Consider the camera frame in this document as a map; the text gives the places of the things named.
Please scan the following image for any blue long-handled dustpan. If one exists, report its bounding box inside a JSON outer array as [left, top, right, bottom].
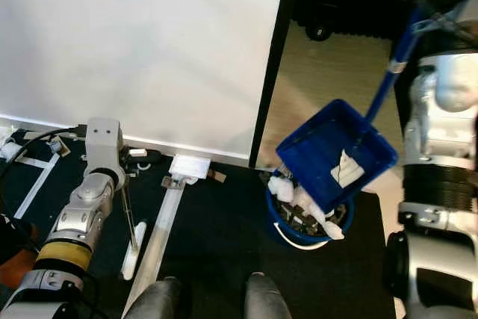
[[276, 5, 428, 213]]

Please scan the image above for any white floor tape strip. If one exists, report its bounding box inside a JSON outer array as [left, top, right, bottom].
[[11, 156, 62, 221]]

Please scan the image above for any crumpled white paper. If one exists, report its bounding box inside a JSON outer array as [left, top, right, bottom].
[[330, 148, 367, 190]]

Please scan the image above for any white paper trash pile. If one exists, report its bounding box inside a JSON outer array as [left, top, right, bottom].
[[267, 173, 346, 241]]

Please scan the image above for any blue trash bucket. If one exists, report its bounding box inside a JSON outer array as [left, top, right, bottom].
[[264, 166, 357, 252]]

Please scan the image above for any grey robot right leg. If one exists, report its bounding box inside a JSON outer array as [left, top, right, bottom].
[[242, 272, 294, 319]]

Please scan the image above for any grey robot leg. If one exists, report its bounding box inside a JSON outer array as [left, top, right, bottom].
[[242, 272, 294, 319], [122, 277, 184, 319]]

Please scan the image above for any grey robot left leg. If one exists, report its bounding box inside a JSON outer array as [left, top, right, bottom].
[[122, 277, 184, 319]]

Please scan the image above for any white power strip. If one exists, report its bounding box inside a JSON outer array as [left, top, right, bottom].
[[0, 116, 21, 145]]

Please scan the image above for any person in black shorts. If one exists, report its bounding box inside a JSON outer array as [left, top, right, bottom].
[[0, 212, 50, 291]]

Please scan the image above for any black door frame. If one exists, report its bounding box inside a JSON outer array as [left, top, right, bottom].
[[249, 0, 304, 171]]

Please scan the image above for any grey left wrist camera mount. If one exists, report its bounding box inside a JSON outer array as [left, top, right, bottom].
[[85, 117, 127, 179]]

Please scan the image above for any white floor cable cover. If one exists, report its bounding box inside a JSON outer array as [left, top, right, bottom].
[[122, 154, 211, 317]]

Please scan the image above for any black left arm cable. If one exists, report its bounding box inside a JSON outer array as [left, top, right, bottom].
[[3, 126, 91, 224]]

